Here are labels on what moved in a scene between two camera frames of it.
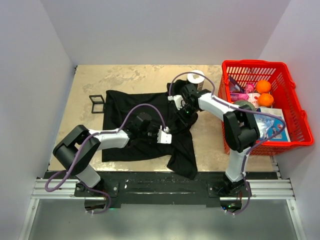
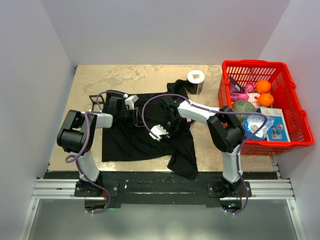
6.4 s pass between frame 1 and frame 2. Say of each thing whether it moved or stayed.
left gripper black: moved
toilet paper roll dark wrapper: stayed
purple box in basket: stayed
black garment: stayed
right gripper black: moved
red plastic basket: stayed
